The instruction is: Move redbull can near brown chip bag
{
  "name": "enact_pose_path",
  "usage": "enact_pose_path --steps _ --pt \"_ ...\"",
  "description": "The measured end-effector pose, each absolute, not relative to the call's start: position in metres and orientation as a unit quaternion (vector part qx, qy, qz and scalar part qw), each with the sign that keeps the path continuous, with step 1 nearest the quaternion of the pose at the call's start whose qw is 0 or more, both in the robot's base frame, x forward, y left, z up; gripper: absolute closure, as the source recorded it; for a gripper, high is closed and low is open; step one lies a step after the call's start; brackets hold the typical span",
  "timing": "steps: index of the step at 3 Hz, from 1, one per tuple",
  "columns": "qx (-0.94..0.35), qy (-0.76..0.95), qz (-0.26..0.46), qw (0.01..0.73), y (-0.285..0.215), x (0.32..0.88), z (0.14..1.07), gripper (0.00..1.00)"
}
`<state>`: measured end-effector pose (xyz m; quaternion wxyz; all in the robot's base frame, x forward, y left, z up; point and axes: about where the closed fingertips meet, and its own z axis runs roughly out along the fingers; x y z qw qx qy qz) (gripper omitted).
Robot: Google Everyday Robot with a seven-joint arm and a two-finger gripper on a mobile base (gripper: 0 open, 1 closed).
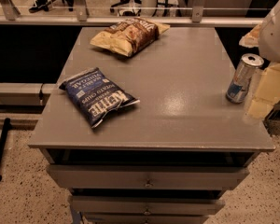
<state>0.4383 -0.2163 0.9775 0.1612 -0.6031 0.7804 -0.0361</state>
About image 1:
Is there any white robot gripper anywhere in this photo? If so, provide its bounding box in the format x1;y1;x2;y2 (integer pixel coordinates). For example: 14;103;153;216
239;0;280;119

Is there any silver blue redbull can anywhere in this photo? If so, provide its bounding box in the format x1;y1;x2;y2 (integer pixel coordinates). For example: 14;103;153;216
226;53;264;104

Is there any brown chip bag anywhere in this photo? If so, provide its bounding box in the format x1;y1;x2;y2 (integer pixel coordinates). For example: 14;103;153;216
91;17;170;57

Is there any blue kettle chip bag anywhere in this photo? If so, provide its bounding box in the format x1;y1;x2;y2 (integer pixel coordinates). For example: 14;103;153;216
59;67;140;128

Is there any grey drawer cabinet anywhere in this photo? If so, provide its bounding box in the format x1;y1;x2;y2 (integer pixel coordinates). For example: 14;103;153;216
27;26;276;224

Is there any black office chair base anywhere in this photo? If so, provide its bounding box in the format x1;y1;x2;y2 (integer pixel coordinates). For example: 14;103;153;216
110;0;141;16

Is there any middle grey drawer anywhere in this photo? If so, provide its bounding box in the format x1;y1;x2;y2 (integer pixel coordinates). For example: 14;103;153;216
70;196;225;216

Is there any grey drawer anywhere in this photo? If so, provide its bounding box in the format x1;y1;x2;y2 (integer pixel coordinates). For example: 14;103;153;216
70;196;225;216
47;165;249;190
84;213;208;224

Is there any black sneaker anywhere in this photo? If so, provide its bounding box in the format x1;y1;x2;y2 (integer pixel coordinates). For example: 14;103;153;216
29;0;49;13

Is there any bottom grey drawer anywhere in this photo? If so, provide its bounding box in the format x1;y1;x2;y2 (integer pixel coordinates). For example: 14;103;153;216
84;213;208;224

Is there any top grey drawer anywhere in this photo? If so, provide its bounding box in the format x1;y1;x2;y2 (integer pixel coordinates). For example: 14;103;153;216
47;165;249;190

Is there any black metal stand leg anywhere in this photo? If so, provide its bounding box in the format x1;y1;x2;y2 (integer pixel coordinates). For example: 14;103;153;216
0;117;12;184

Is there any metal railing frame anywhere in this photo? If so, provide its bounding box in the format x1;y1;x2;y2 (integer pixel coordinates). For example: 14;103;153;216
0;0;264;28

